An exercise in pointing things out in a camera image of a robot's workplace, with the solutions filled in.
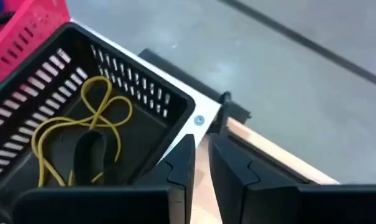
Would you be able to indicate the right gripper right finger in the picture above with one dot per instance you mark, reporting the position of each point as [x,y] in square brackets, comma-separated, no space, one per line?
[268,202]

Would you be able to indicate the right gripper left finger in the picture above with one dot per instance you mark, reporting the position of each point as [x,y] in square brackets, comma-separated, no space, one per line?
[128,205]

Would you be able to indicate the black plastic basket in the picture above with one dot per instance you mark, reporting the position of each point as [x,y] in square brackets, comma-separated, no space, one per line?
[141,140]

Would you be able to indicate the small black block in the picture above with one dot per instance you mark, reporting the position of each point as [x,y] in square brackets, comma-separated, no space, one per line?
[82,155]

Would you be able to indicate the red plastic basket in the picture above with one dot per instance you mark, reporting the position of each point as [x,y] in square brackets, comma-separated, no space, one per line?
[29,31]

